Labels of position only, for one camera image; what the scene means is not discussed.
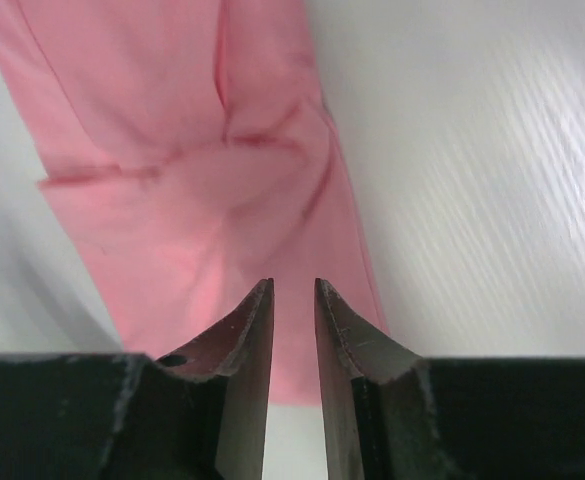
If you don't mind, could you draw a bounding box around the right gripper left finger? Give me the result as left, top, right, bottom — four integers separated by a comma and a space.
0, 279, 274, 479

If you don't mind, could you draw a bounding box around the pink t shirt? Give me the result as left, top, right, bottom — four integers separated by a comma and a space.
0, 1, 383, 405

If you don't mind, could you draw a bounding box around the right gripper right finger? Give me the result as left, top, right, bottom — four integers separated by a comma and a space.
315, 279, 585, 479

